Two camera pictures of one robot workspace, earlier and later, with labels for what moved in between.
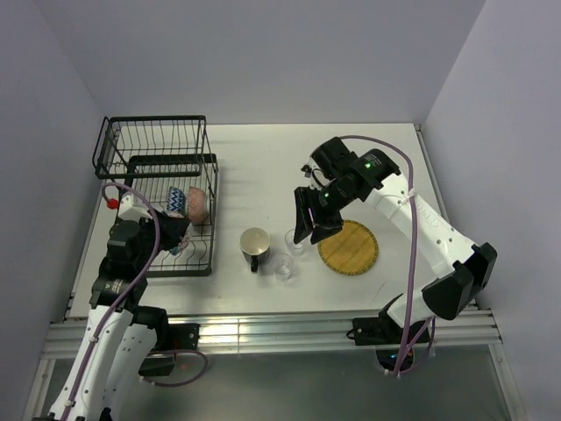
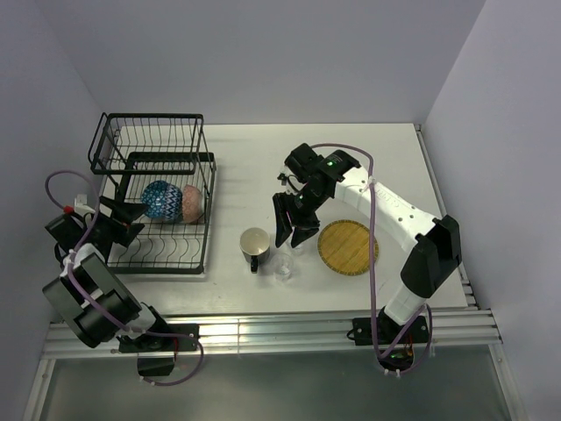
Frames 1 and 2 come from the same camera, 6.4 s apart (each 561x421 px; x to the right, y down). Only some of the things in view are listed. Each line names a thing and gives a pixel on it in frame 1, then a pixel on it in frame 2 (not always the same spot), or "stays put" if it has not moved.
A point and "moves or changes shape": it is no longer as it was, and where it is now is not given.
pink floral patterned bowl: (197, 205) moves or changes shape
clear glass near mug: (282, 267) stays put
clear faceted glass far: (295, 248) stays put
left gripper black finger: (167, 246) → (131, 231)
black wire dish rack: (167, 163) stays put
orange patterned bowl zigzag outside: (175, 202) stays put
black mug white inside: (255, 246) stays put
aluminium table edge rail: (229, 333) stays put
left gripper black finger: (173, 227) → (123, 211)
